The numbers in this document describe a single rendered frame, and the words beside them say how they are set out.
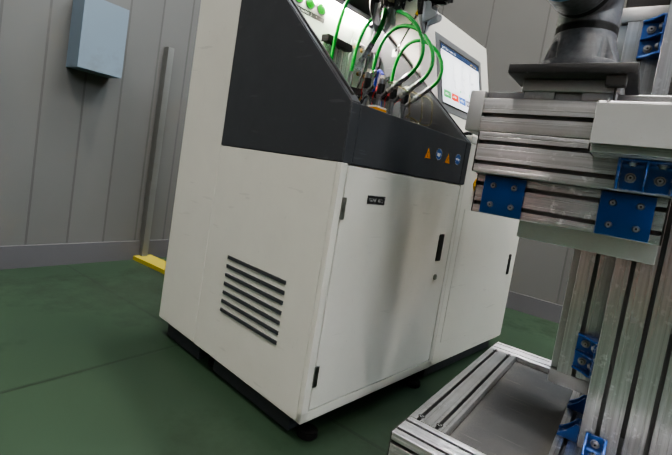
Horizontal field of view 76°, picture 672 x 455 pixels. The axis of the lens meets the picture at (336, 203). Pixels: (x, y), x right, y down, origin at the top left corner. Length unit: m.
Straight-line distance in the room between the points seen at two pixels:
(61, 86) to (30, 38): 0.25
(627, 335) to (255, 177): 1.05
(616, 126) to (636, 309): 0.47
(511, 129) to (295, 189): 0.59
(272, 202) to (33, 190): 1.70
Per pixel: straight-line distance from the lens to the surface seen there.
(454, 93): 2.13
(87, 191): 2.86
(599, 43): 1.03
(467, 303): 1.96
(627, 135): 0.85
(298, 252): 1.22
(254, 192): 1.38
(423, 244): 1.52
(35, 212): 2.78
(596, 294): 1.22
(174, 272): 1.81
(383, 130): 1.24
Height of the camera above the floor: 0.76
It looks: 4 degrees down
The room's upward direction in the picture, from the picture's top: 9 degrees clockwise
